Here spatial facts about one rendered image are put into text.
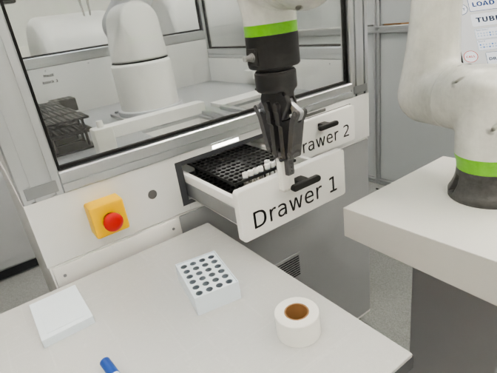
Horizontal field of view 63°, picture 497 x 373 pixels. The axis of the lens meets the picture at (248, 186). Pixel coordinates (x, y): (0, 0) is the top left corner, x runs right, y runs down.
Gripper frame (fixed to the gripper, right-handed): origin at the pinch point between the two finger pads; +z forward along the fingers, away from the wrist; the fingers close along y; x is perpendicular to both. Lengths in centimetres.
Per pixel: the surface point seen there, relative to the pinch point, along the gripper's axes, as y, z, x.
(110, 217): -19.4, 4.1, -30.4
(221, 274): 1.5, 13.6, -18.7
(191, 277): -3.0, 14.2, -22.8
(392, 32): -99, -8, 168
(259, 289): 6.0, 17.1, -13.8
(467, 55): -9, -9, 82
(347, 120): -25, 4, 46
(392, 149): -99, 66, 170
